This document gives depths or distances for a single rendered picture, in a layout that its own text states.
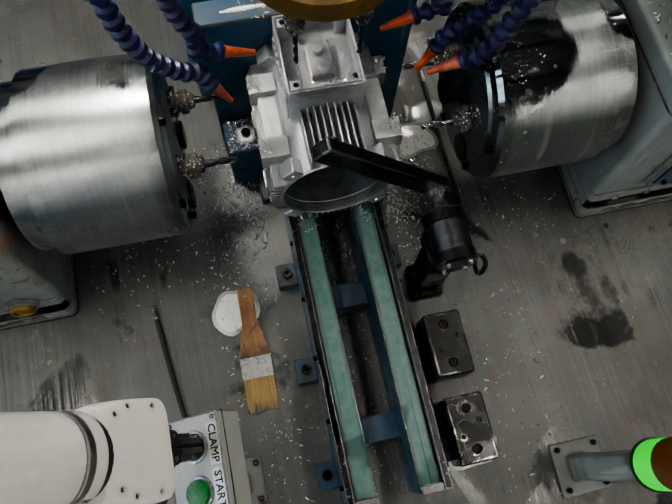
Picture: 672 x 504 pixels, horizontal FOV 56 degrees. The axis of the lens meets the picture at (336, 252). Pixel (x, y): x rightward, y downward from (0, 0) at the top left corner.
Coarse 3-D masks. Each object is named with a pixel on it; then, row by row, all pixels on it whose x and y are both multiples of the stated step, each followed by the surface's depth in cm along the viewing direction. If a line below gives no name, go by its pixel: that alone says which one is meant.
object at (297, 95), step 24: (312, 24) 85; (336, 24) 84; (288, 48) 84; (312, 48) 82; (336, 48) 85; (288, 72) 83; (312, 72) 82; (336, 72) 84; (360, 72) 80; (288, 96) 80; (312, 96) 80; (336, 96) 82; (360, 96) 83
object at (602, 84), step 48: (480, 0) 87; (576, 0) 84; (528, 48) 80; (576, 48) 81; (624, 48) 83; (480, 96) 85; (528, 96) 81; (576, 96) 82; (624, 96) 84; (480, 144) 89; (528, 144) 85; (576, 144) 87
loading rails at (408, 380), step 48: (384, 240) 96; (288, 288) 105; (336, 288) 102; (384, 288) 95; (336, 336) 92; (384, 336) 92; (336, 384) 90; (384, 384) 101; (336, 432) 87; (384, 432) 95; (432, 432) 87; (336, 480) 95; (432, 480) 86
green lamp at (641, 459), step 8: (648, 440) 77; (656, 440) 75; (640, 448) 76; (648, 448) 74; (640, 456) 75; (648, 456) 74; (640, 464) 75; (648, 464) 73; (640, 472) 75; (648, 472) 74; (648, 480) 74; (656, 480) 73; (656, 488) 75; (664, 488) 73
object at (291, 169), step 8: (264, 48) 87; (256, 56) 88; (264, 56) 87; (272, 56) 87; (264, 64) 88; (272, 64) 89; (376, 144) 84; (384, 144) 83; (376, 152) 83; (384, 152) 83; (392, 152) 84; (288, 160) 82; (296, 160) 82; (280, 168) 83; (288, 168) 82; (296, 168) 82; (280, 176) 83; (288, 176) 82; (296, 176) 83; (368, 200) 95; (376, 200) 96; (288, 208) 93; (296, 216) 95
